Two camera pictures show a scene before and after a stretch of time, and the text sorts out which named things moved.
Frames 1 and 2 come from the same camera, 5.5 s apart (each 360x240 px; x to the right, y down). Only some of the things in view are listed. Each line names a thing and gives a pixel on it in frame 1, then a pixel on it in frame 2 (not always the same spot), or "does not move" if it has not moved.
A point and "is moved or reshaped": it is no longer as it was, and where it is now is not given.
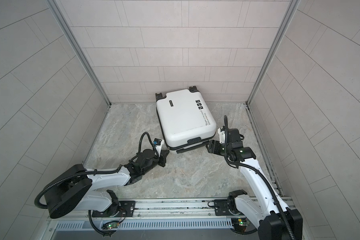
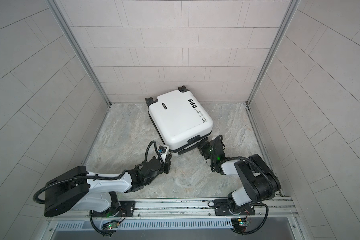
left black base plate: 126,209 does not move
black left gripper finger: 164,153 to 167,163
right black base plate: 222,208 does not move
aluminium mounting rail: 129,214 does not move
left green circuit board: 112,225 does not move
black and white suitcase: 185,122 is moved or reshaped
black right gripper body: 229,149 to 213,158
